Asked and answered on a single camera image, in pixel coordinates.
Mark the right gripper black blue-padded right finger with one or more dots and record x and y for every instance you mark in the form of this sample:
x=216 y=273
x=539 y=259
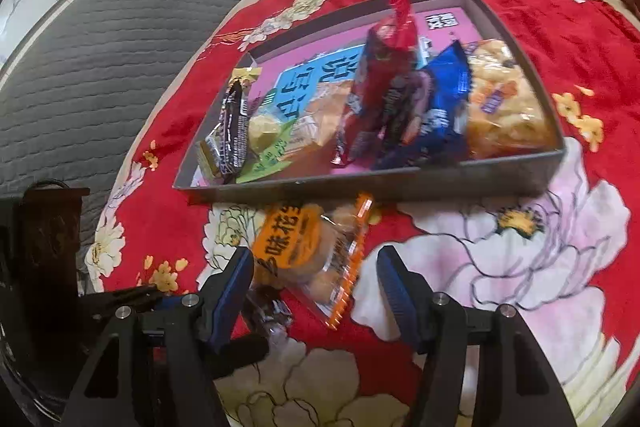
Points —
x=516 y=385

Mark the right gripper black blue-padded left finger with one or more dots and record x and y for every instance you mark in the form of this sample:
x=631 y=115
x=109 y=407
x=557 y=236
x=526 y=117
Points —
x=157 y=367

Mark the orange edged peanut bag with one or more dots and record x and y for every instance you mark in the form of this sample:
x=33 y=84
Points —
x=314 y=252

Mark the green yellow snack packet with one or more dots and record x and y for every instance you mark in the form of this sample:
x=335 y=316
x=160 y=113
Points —
x=274 y=143

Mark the Snickers bar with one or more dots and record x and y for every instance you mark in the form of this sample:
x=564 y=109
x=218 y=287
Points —
x=222 y=152

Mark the blue snack packet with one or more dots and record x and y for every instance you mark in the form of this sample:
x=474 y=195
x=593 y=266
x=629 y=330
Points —
x=430 y=127

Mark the clear bag rice crackers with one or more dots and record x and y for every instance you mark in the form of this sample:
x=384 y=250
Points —
x=504 y=114

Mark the red snack packet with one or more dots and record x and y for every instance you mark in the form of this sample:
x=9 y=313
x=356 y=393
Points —
x=380 y=83

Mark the red floral cloth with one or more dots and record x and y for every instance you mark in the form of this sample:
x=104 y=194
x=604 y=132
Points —
x=567 y=260

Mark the grey quilted headboard cover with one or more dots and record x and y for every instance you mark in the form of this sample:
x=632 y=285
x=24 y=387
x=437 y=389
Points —
x=73 y=105

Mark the grey box with pink book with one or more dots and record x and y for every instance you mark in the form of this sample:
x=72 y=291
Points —
x=310 y=70

